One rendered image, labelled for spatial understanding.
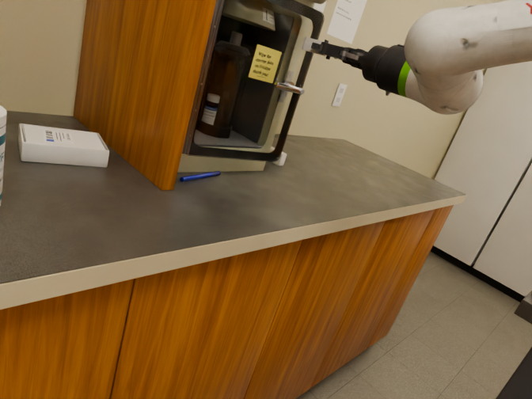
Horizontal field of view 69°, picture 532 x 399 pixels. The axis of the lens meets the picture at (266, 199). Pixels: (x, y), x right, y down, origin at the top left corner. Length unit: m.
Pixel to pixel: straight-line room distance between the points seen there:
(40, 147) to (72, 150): 0.06
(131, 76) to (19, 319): 0.56
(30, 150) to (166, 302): 0.39
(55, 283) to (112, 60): 0.62
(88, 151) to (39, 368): 0.42
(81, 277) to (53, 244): 0.07
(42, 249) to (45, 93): 0.71
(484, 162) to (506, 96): 0.54
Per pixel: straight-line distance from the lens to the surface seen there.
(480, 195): 3.76
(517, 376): 1.18
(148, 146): 0.89
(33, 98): 1.25
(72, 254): 0.61
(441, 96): 0.79
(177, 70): 0.81
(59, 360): 0.73
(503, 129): 3.73
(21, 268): 0.58
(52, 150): 0.89
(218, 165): 1.04
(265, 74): 1.00
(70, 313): 0.67
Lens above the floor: 1.27
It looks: 20 degrees down
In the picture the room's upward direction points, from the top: 18 degrees clockwise
